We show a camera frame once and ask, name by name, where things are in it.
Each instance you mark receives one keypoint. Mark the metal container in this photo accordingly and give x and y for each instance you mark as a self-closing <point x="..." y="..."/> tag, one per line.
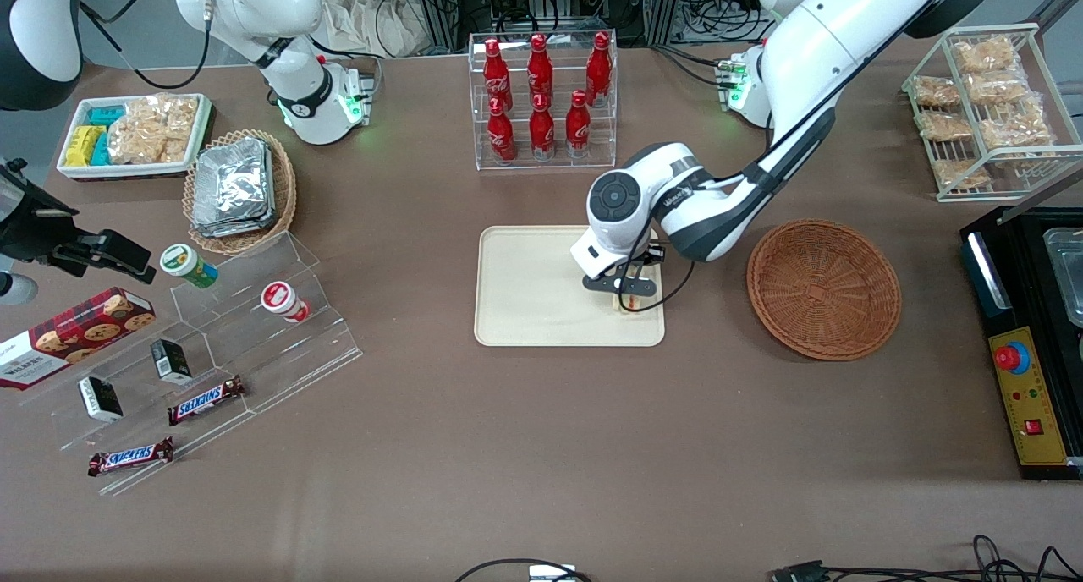
<point x="1068" y="277"/>

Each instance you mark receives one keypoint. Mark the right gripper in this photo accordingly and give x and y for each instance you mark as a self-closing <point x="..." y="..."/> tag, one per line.
<point x="32" y="228"/>

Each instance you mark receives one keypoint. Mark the red cola bottle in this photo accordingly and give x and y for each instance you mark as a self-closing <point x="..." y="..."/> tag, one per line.
<point x="541" y="129"/>
<point x="599" y="70"/>
<point x="540" y="70"/>
<point x="578" y="125"/>
<point x="496" y="74"/>
<point x="501" y="134"/>

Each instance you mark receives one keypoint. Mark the yellow snack packet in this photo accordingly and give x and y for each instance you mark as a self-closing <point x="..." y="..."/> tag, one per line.
<point x="80" y="145"/>

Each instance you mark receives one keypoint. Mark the teal snack packet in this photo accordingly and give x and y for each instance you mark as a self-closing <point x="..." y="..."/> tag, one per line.
<point x="101" y="150"/>
<point x="106" y="115"/>

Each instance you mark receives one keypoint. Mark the red emergency stop button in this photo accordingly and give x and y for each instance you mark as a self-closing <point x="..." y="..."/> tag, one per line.
<point x="1011" y="358"/>

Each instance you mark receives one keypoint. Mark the beige cloth bag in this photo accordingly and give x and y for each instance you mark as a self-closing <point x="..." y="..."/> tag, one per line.
<point x="372" y="19"/>

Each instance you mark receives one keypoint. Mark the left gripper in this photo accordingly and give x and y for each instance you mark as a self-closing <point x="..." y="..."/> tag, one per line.
<point x="652" y="255"/>

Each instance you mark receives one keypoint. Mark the brown wicker basket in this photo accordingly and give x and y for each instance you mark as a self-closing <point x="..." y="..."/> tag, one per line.
<point x="825" y="290"/>

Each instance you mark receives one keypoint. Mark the black control box yellow panel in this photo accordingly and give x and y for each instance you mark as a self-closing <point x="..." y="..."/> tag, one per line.
<point x="1028" y="396"/>

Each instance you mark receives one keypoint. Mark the green lid snack cup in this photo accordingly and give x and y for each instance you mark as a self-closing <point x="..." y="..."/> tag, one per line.
<point x="188" y="265"/>

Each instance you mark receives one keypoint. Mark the brown snickers bar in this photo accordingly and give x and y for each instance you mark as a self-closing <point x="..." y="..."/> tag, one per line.
<point x="131" y="457"/>
<point x="206" y="400"/>

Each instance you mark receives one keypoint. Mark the light wicker basket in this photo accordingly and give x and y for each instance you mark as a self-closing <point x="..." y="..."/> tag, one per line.
<point x="283" y="193"/>

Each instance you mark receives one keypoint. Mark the cream plastic tray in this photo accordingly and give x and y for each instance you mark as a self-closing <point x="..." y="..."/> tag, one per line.
<point x="525" y="294"/>

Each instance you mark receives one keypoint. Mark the fried snack bag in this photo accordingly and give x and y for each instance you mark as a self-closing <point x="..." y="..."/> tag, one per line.
<point x="935" y="91"/>
<point x="997" y="87"/>
<point x="1015" y="127"/>
<point x="943" y="125"/>
<point x="986" y="55"/>
<point x="960" y="174"/>

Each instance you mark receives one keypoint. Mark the red lid snack cup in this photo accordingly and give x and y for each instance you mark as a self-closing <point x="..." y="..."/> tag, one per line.
<point x="283" y="301"/>

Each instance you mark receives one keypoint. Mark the small black box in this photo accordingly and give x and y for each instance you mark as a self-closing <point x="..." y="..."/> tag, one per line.
<point x="171" y="360"/>
<point x="100" y="398"/>

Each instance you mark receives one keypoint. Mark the clear bag of crackers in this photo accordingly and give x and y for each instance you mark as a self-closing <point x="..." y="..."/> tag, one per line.
<point x="152" y="129"/>

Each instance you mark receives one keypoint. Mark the clear acrylic bottle rack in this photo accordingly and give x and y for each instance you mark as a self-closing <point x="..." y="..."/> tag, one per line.
<point x="550" y="166"/>

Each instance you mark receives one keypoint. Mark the red tartan cookie box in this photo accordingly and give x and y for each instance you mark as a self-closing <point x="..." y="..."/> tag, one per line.
<point x="76" y="332"/>

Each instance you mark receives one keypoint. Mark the small white device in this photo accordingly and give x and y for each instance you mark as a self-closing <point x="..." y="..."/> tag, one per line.
<point x="552" y="573"/>

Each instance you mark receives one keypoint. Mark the silver foil package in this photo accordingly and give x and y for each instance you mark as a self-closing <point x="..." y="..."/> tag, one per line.
<point x="233" y="189"/>

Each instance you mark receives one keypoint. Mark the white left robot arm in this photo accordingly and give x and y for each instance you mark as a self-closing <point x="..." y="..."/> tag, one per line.
<point x="846" y="32"/>

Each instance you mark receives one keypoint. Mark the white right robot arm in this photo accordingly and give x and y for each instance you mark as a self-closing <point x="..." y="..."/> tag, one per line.
<point x="296" y="74"/>

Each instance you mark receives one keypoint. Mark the white rectangular snack tray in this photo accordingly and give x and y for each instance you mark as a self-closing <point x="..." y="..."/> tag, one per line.
<point x="127" y="170"/>

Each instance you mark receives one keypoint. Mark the triangle sandwich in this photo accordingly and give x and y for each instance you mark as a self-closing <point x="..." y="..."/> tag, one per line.
<point x="630" y="310"/>

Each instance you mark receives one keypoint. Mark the clear acrylic step display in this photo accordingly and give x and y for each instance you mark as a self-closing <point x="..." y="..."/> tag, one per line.
<point x="254" y="354"/>

